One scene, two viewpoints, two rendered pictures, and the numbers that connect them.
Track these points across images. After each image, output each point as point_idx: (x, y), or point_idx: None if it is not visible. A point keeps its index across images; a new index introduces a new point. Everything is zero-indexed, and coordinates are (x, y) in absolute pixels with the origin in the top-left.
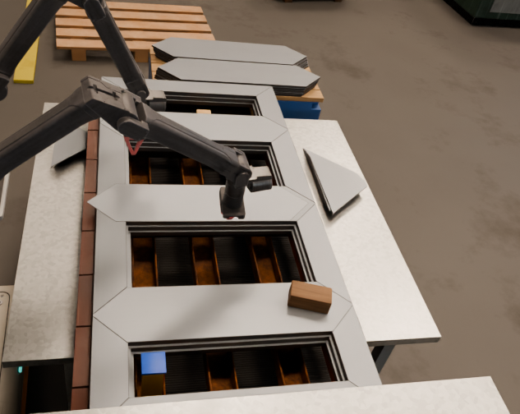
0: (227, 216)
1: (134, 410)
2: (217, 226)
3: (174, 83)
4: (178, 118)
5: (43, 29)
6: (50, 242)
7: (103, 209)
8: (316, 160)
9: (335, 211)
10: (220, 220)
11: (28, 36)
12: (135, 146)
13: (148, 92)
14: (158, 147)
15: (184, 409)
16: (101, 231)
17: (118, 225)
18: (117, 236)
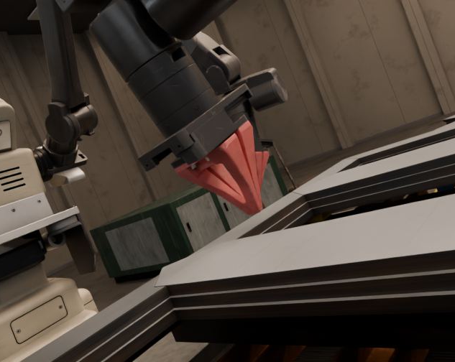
0: (145, 158)
1: None
2: (328, 283)
3: (439, 129)
4: (409, 154)
5: (57, 22)
6: (162, 353)
7: (166, 273)
8: None
9: None
10: (333, 263)
11: (50, 39)
12: (320, 206)
13: (224, 65)
14: (356, 197)
15: None
16: (120, 302)
17: (149, 291)
18: (124, 307)
